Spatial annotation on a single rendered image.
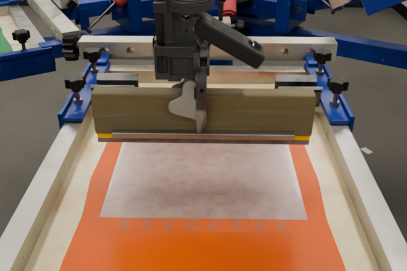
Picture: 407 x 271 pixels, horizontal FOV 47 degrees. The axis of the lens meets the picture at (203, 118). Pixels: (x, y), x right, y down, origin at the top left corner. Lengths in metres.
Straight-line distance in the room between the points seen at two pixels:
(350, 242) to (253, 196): 0.18
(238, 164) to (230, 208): 0.13
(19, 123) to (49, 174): 2.28
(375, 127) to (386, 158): 0.34
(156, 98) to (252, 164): 0.26
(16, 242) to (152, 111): 0.28
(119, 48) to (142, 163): 0.45
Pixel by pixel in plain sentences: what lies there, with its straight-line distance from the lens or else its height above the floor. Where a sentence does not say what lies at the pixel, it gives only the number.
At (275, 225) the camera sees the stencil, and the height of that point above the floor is 0.95.
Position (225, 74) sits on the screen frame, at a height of 0.98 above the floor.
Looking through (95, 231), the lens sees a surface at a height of 0.95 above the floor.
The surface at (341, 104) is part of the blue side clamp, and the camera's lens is 1.04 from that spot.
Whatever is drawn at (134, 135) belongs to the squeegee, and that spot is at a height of 1.08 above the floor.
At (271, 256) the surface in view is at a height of 0.95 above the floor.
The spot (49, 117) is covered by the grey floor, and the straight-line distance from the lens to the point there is 3.13.
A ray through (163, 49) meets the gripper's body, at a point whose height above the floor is 1.23.
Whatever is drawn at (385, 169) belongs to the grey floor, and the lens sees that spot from 2.68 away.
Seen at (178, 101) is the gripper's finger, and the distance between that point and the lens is 0.72.
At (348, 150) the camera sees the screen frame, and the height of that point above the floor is 0.99.
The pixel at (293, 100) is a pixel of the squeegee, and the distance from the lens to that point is 0.74.
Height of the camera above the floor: 1.47
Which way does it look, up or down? 30 degrees down
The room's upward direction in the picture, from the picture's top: straight up
